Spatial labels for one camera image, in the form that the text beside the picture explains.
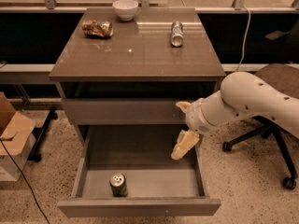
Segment black floor cable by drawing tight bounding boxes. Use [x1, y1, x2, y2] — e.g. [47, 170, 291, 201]
[0, 139, 51, 224]

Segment green soda can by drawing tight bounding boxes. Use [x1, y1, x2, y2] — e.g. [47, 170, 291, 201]
[109, 173, 128, 197]

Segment white ceramic bowl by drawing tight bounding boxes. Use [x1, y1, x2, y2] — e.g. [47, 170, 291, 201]
[112, 0, 138, 21]

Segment grey drawer cabinet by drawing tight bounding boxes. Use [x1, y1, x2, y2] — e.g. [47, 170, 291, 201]
[50, 8, 224, 140]

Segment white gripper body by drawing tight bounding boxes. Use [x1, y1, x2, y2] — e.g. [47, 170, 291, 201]
[185, 98, 215, 134]

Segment crushed brown can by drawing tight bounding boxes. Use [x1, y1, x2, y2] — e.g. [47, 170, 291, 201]
[81, 20, 113, 38]

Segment cardboard box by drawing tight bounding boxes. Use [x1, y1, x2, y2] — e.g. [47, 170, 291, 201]
[0, 92, 36, 181]

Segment silver can lying down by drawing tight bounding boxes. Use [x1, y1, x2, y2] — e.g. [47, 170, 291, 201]
[171, 21, 184, 47]

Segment open grey middle drawer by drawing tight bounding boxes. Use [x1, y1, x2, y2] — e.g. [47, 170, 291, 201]
[58, 125, 221, 217]

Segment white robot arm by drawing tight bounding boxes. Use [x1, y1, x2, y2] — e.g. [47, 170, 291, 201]
[171, 72, 299, 160]

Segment closed grey top drawer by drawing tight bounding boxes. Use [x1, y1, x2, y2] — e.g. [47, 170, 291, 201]
[62, 98, 185, 125]

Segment brown office chair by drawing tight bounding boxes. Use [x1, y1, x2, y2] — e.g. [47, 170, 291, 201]
[222, 63, 299, 189]

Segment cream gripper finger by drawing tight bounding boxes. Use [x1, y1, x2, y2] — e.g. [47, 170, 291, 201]
[176, 101, 191, 113]
[171, 130, 200, 160]

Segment black stand leg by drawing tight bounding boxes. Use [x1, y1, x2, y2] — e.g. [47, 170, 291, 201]
[27, 106, 58, 162]

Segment white hanging cable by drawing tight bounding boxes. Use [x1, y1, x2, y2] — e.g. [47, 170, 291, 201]
[235, 7, 252, 73]

